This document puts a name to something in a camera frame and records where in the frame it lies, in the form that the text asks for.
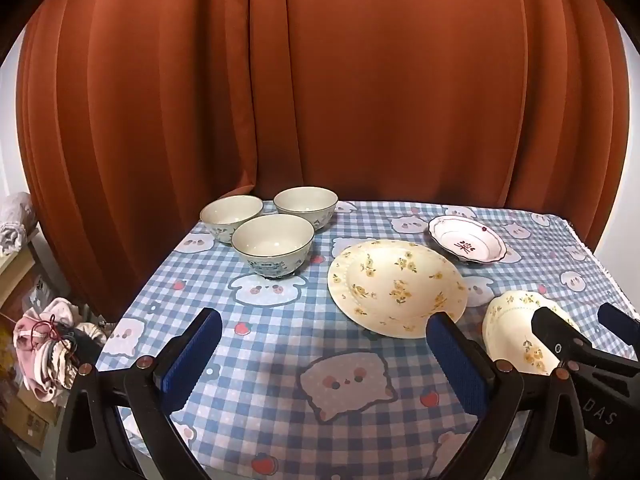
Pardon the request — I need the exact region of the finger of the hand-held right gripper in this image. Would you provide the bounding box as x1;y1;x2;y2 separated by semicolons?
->
597;302;640;361
531;305;601;366

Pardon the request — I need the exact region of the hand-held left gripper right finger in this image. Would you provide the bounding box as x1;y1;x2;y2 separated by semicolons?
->
425;311;591;480

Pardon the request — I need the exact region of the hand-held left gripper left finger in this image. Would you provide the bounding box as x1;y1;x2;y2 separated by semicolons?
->
56;307;223;480

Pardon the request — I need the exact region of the small yellow floral plate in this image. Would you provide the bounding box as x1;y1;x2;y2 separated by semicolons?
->
482;290;581;376

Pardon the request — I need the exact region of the large yellow floral plate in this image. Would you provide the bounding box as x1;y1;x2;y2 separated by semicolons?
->
327;240;468;338

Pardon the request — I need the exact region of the white plate red pattern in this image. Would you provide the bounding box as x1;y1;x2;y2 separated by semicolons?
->
428;215;508;264

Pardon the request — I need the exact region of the white ceramic bowl blue emblem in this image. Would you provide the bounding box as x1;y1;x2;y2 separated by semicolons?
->
231;214;316;280

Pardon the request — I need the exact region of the white floral ceramic bowl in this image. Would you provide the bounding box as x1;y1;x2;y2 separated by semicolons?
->
200;195;264;245
273;187;338;233

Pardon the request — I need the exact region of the blue checked printed tablecloth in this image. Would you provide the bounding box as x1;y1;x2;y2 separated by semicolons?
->
95;200;640;480

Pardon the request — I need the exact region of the pink and white clothes pile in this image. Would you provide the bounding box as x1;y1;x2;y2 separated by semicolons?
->
14;297;108;403

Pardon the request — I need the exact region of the cardboard box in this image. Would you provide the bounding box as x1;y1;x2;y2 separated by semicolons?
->
5;385;63;453

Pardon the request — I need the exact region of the wooden shelf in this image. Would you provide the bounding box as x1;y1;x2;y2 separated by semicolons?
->
0;230;51;311

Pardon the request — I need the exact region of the grey crumpled cloth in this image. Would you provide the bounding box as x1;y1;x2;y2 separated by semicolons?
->
0;192;38;256

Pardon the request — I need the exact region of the orange curtain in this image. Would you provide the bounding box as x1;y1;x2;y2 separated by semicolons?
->
15;0;631;321

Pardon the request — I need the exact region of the red cord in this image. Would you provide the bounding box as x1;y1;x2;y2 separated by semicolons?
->
31;314;60;348

